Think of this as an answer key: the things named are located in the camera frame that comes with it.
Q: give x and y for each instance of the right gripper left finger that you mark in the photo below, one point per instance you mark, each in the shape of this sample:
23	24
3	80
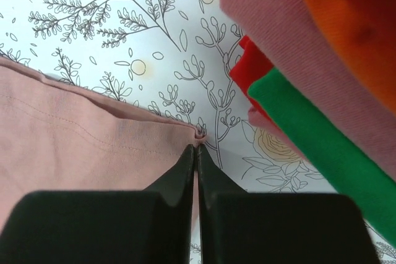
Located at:
146	226

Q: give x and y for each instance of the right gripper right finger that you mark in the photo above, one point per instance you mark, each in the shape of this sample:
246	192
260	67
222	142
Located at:
241	227

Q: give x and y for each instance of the dusty pink printed t-shirt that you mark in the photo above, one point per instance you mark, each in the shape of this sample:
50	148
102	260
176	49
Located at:
56	136

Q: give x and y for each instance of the bottom pink folded t-shirt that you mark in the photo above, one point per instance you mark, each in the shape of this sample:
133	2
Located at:
258	120

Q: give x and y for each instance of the green folded t-shirt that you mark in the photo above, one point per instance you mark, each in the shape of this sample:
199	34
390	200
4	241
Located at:
339	160

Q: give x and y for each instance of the lower red folded t-shirt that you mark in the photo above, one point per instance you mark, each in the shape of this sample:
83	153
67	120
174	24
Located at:
252	65

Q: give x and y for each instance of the floral patterned table mat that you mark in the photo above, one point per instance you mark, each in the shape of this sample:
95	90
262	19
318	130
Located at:
173	58

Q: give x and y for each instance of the salmon folded t-shirt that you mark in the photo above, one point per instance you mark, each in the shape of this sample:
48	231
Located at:
285	32

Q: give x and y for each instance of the orange folded t-shirt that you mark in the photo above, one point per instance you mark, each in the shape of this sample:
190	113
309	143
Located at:
346	29

